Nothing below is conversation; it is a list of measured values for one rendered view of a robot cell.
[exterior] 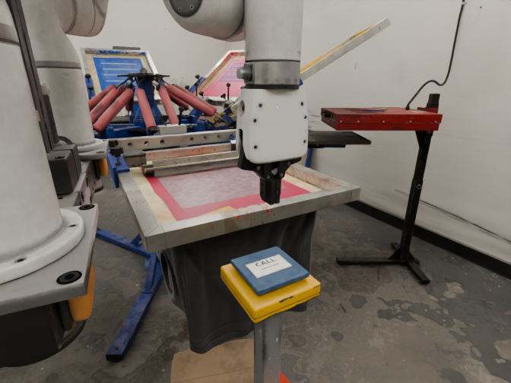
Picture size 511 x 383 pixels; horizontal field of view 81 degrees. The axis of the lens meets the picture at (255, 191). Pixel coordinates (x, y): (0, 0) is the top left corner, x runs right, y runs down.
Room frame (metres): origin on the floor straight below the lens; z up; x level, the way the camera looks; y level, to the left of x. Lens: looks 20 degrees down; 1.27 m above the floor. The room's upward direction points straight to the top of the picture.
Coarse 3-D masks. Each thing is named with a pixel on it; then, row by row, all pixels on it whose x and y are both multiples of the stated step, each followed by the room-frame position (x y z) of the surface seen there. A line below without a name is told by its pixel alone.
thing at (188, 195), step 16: (144, 176) 1.00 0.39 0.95; (176, 176) 1.00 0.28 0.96; (192, 176) 1.00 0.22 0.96; (208, 176) 1.00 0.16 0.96; (160, 192) 0.84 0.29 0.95; (176, 192) 0.84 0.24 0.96; (192, 192) 0.84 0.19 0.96; (208, 192) 0.84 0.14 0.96; (224, 192) 0.84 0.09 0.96; (176, 208) 0.72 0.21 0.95; (192, 208) 0.72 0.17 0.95; (208, 208) 0.72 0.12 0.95
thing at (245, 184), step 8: (224, 168) 1.11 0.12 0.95; (232, 168) 1.11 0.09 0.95; (216, 176) 1.00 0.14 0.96; (224, 176) 1.00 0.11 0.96; (232, 176) 1.00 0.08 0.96; (240, 176) 1.00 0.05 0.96; (248, 176) 1.00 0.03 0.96; (256, 176) 1.00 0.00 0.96; (224, 184) 0.92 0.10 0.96; (232, 184) 0.92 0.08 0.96; (240, 184) 0.92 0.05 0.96; (248, 184) 0.92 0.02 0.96; (256, 184) 0.92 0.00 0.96; (288, 184) 0.92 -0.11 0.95; (240, 192) 0.84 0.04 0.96; (248, 192) 0.84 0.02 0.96; (256, 192) 0.84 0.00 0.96; (288, 192) 0.84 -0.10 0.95; (296, 192) 0.84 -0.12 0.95; (304, 192) 0.84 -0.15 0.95; (248, 200) 0.78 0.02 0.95; (256, 200) 0.78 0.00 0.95
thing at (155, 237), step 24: (216, 144) 1.40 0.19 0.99; (288, 168) 1.03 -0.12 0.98; (312, 192) 0.74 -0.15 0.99; (336, 192) 0.74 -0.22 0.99; (144, 216) 0.59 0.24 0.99; (216, 216) 0.59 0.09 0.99; (240, 216) 0.60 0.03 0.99; (264, 216) 0.63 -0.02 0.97; (288, 216) 0.67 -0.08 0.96; (144, 240) 0.51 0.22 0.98; (168, 240) 0.52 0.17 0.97; (192, 240) 0.55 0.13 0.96
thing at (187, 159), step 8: (232, 152) 1.15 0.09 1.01; (160, 160) 1.02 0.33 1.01; (168, 160) 1.03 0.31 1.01; (176, 160) 1.04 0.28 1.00; (184, 160) 1.05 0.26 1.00; (192, 160) 1.07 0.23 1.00; (200, 160) 1.08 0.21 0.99; (232, 160) 1.14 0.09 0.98; (176, 168) 1.03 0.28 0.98; (184, 168) 1.05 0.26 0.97; (192, 168) 1.06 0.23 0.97; (200, 168) 1.08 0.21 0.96; (208, 168) 1.09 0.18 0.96
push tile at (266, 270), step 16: (256, 256) 0.46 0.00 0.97; (272, 256) 0.46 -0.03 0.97; (288, 256) 0.46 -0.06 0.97; (240, 272) 0.42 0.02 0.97; (256, 272) 0.42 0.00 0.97; (272, 272) 0.42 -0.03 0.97; (288, 272) 0.42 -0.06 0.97; (304, 272) 0.42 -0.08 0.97; (256, 288) 0.38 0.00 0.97; (272, 288) 0.38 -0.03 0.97
